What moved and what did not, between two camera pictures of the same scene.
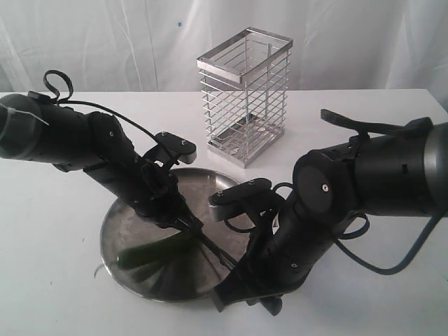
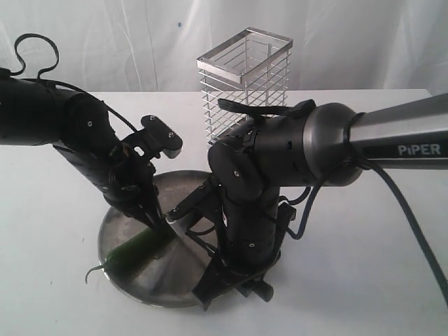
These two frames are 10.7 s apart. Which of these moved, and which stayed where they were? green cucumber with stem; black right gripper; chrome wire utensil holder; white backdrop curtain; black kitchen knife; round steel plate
Moved: black right gripper; black kitchen knife; green cucumber with stem
Stayed: round steel plate; chrome wire utensil holder; white backdrop curtain
